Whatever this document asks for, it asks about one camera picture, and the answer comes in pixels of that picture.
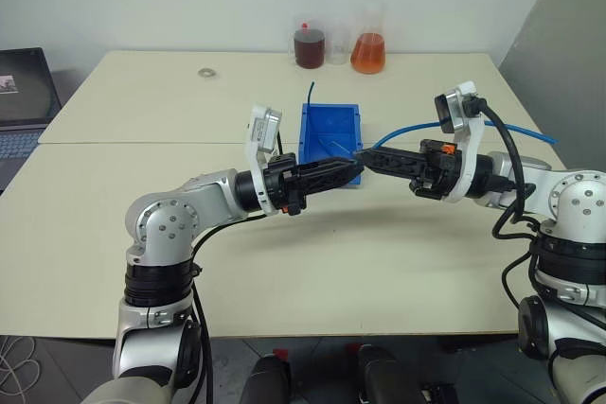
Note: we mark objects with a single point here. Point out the empty clear glass beaker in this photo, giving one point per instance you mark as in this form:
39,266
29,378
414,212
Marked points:
338,47

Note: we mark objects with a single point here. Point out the jar with dark red liquid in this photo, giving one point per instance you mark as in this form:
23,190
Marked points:
309,49

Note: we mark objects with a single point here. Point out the dark laptop computer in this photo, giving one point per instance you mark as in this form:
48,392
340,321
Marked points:
23,92

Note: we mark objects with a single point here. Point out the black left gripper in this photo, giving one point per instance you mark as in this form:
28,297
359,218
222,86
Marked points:
283,181

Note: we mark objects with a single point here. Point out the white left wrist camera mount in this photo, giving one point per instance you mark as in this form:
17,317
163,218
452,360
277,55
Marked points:
262,132

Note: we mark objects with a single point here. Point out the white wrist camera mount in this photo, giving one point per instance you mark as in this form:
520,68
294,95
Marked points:
466,148
262,132

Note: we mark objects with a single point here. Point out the flask with orange liquid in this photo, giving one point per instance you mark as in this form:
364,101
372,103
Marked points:
368,51

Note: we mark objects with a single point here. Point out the dark rounded shape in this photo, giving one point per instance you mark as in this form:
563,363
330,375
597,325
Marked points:
265,381
386,375

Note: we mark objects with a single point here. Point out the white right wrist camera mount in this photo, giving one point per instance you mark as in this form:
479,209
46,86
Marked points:
466,148

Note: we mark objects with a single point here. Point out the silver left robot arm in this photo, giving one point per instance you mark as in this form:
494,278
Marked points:
161,229

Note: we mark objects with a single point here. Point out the blue plastic bin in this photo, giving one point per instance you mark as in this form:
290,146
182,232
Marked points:
331,121

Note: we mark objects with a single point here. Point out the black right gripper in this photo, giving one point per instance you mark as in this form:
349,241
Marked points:
438,177

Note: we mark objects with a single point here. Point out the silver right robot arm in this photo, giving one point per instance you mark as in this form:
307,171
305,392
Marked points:
577,200

